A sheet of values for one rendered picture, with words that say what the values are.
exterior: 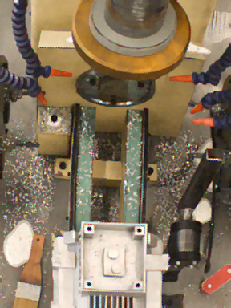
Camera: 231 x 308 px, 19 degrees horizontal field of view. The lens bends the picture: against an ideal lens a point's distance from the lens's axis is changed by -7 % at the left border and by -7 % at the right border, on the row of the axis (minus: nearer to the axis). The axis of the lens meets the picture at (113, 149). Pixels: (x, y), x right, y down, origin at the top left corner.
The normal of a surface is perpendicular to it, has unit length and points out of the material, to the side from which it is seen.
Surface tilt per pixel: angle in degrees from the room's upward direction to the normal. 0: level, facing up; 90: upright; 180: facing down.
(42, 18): 90
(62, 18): 90
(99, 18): 0
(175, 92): 90
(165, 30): 0
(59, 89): 90
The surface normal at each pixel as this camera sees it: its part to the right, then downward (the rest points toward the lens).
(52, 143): -0.04, 0.92
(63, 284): 0.08, -0.39
